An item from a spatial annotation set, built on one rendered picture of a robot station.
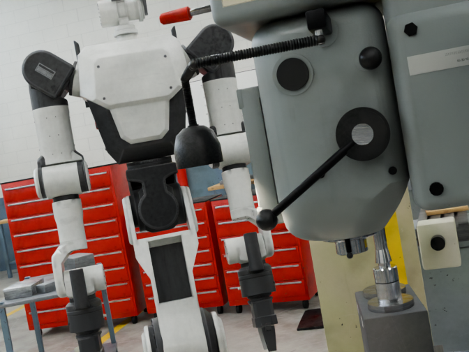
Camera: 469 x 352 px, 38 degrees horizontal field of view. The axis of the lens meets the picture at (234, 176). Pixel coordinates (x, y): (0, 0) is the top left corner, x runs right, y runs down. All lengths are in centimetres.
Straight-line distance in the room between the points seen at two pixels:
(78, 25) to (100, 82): 953
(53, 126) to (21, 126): 987
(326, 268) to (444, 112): 197
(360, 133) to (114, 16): 102
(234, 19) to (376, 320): 66
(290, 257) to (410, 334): 435
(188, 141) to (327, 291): 191
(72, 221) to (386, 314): 82
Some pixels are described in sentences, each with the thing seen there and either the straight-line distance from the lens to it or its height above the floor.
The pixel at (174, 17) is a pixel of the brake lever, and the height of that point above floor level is 170.
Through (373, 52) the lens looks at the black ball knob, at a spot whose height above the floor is 155.
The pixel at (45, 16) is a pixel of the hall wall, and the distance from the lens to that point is 1150.
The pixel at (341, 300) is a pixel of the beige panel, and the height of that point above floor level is 76.
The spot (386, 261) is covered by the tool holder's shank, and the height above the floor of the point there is 119.
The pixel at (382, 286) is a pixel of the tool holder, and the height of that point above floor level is 115.
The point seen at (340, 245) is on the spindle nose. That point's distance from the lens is 104.
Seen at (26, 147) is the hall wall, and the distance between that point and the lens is 1161.
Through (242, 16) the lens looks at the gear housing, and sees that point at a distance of 95.
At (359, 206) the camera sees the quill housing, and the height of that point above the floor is 136.
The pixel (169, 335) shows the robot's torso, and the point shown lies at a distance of 168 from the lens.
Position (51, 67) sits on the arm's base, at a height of 173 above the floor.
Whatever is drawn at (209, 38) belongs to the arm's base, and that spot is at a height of 174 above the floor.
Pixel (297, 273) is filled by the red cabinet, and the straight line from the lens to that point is 569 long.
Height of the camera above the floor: 148
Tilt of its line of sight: 3 degrees down
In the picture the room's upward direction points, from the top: 10 degrees counter-clockwise
